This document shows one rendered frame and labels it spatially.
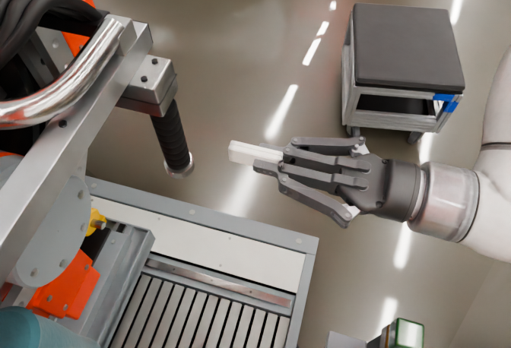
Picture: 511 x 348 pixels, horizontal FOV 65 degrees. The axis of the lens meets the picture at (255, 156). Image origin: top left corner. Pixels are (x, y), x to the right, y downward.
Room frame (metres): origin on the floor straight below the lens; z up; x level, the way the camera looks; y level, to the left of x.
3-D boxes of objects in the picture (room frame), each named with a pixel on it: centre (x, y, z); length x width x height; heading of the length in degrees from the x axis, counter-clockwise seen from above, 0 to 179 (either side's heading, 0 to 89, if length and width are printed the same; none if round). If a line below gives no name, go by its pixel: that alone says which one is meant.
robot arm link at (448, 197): (0.22, -0.22, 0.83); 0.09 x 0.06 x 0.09; 164
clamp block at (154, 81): (0.33, 0.14, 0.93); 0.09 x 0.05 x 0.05; 74
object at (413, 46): (1.08, -0.52, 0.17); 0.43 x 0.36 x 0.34; 174
